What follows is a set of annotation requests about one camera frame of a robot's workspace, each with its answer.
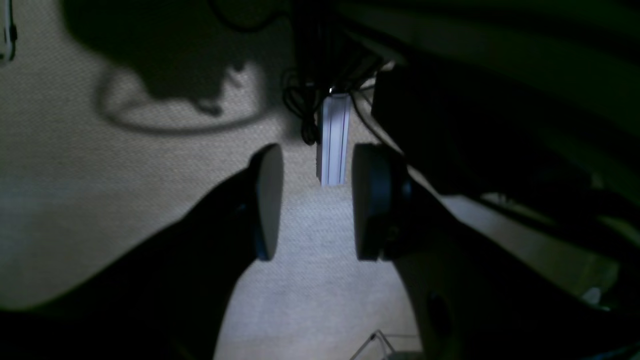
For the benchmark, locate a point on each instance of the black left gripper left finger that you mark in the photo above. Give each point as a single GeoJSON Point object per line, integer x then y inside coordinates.
{"type": "Point", "coordinates": [166, 298]}

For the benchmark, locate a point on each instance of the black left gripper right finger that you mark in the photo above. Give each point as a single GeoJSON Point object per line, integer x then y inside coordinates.
{"type": "Point", "coordinates": [471, 299]}

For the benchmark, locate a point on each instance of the aluminium profile post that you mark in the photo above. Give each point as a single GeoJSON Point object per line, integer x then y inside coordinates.
{"type": "Point", "coordinates": [332, 144]}

